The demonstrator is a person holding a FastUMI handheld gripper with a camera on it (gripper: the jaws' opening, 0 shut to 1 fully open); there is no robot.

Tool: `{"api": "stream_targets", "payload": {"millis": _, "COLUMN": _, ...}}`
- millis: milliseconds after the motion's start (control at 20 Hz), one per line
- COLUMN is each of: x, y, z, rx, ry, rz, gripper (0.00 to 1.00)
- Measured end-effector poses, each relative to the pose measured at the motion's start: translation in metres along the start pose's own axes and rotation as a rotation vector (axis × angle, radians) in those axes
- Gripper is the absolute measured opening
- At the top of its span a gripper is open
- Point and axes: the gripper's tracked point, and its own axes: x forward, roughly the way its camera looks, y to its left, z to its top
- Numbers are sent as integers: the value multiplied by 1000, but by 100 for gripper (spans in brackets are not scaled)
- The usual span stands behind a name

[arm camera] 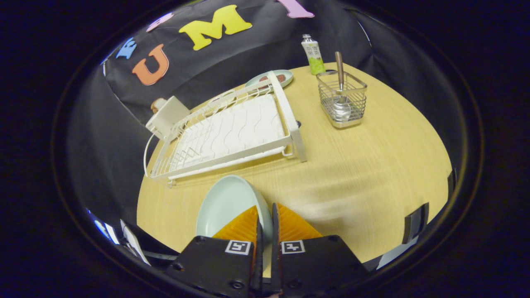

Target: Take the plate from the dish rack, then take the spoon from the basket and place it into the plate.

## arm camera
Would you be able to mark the pale plate with brown food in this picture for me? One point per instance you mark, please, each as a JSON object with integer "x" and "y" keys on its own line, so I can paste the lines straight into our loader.
{"x": 286, "y": 76}

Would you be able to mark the pale green plate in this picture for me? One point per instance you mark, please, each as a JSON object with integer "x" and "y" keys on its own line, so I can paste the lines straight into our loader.
{"x": 225, "y": 207}

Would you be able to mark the white toaster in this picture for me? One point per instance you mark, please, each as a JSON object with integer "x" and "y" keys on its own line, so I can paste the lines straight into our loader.
{"x": 169, "y": 116}

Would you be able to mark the green label drink bottle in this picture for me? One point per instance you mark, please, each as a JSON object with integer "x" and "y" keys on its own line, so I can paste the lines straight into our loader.
{"x": 314, "y": 56}

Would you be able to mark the small divided sauce dish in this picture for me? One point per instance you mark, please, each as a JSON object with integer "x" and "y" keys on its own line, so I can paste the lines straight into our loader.
{"x": 223, "y": 96}

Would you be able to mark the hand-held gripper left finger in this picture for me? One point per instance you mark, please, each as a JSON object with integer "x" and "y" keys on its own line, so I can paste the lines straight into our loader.
{"x": 259, "y": 265}

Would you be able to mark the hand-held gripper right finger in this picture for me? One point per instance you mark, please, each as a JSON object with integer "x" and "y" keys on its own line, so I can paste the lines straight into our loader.
{"x": 275, "y": 265}

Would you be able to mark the brown toast slice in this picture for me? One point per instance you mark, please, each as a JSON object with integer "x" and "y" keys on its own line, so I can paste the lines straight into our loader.
{"x": 157, "y": 105}

